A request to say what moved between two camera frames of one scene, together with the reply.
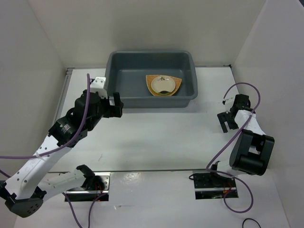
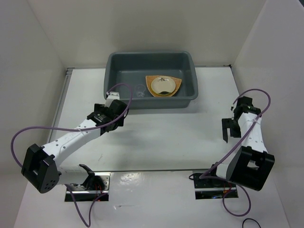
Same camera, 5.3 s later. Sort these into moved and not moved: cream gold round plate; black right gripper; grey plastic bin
Moved: black right gripper
Not moved: cream gold round plate; grey plastic bin
